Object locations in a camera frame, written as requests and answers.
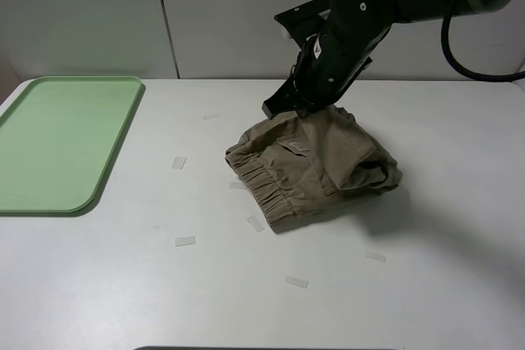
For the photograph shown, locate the green plastic tray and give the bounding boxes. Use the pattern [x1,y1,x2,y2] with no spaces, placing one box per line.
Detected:
[1,76,144,216]

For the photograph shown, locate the clear tape piece near front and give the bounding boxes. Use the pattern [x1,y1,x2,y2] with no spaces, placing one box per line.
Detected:
[285,276,308,289]

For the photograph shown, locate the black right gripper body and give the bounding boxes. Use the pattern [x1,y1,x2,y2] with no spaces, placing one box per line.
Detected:
[286,25,390,111]

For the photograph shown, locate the clear tape piece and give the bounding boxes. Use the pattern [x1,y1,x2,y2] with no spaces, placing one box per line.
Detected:
[171,157,187,170]
[365,250,386,263]
[247,216,264,233]
[285,276,308,289]
[175,236,196,248]

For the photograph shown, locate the right black cable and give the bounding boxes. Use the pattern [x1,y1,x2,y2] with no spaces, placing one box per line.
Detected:
[441,0,525,81]

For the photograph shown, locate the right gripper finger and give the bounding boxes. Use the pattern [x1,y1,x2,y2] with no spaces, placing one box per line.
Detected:
[262,79,303,119]

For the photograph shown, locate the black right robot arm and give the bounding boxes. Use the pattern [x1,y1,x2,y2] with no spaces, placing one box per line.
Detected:
[262,0,524,118]

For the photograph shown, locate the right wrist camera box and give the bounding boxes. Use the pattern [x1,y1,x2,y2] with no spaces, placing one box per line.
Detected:
[274,0,331,48]

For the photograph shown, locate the clear tape piece centre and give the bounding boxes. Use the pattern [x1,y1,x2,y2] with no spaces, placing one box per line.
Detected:
[247,216,264,233]

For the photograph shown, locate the clear tape piece front right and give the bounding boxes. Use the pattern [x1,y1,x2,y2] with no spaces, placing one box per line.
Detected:
[365,250,386,263]

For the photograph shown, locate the clear tape piece lower left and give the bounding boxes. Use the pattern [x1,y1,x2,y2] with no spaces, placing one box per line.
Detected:
[175,236,196,248]

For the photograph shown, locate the khaki shorts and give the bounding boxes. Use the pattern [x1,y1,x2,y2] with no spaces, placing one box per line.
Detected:
[225,105,403,230]

